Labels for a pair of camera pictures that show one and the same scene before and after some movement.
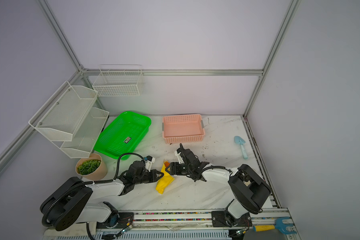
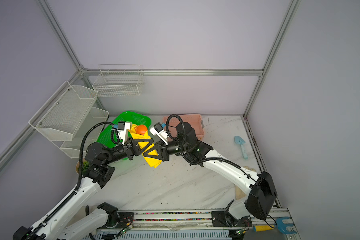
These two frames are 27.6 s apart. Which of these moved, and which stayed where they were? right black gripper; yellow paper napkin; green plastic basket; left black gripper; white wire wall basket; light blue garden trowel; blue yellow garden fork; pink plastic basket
Moved: yellow paper napkin; right black gripper; left black gripper
Stayed: blue yellow garden fork; pink plastic basket; white wire wall basket; light blue garden trowel; green plastic basket
